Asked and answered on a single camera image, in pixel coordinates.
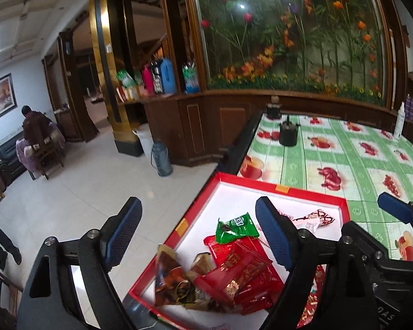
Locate dark red snack packet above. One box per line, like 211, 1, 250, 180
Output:
234, 282, 279, 316

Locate white spray bottle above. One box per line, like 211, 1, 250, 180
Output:
393, 101, 407, 140

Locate white bucket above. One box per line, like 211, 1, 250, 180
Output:
132, 127, 154, 159

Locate pink flower snack packet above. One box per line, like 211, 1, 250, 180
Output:
275, 208, 336, 231

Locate dark green container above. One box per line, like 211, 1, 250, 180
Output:
279, 114, 298, 147

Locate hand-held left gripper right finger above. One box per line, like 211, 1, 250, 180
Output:
255, 196, 379, 330

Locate black sofa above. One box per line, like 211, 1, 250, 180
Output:
0, 134, 30, 186

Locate dark jar with lid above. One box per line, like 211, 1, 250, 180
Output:
267, 96, 282, 120

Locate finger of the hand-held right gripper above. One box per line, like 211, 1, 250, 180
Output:
377, 192, 413, 226
342, 222, 413, 274

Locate red snack packet gold print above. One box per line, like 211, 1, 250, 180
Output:
224, 239, 284, 303

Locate grey thermos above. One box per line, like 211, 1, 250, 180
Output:
151, 140, 173, 177

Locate water bottle pack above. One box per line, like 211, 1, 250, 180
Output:
182, 61, 200, 94

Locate dark wooden railing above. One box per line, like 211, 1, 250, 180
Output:
0, 258, 25, 330

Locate red gift box tray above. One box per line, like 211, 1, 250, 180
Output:
128, 172, 352, 330

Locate wooden chair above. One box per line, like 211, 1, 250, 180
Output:
17, 129, 67, 181

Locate wooden cabinet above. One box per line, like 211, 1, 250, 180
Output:
117, 89, 413, 167

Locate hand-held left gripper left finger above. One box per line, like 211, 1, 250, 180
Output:
17, 197, 143, 330

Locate green bag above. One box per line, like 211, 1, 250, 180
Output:
116, 70, 138, 88

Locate flower display panel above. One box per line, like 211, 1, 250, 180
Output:
186, 0, 408, 107

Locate black silver thermos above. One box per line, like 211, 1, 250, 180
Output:
151, 61, 164, 94

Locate green fruit print tablecloth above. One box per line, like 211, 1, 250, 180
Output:
237, 112, 413, 262

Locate dark brown snack packet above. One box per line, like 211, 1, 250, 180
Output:
172, 280, 221, 312

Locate red white box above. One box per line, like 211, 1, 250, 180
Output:
115, 86, 148, 103

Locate red thermos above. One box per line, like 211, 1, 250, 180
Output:
141, 67, 155, 95

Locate blue thermos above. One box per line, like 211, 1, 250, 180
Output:
160, 58, 177, 94

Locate green snack packet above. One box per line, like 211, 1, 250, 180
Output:
216, 212, 259, 244

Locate dark wooden door frame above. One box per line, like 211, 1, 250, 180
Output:
43, 31, 100, 143

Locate red snack packet white flowers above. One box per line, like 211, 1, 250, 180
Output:
296, 265, 328, 329

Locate golden brown snack packet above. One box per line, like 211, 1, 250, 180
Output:
188, 252, 217, 281

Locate golden pillar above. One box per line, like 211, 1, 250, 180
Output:
88, 0, 145, 157

